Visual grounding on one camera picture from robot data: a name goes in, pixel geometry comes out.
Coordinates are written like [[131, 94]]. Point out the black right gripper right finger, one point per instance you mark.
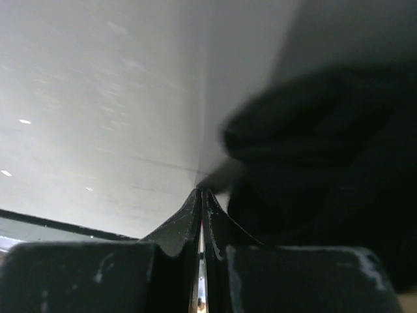
[[219, 231]]

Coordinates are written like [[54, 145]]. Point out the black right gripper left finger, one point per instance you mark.
[[174, 272]]

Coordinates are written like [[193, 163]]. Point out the black t shirt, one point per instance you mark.
[[328, 159]]

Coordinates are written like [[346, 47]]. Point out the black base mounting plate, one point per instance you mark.
[[51, 224]]

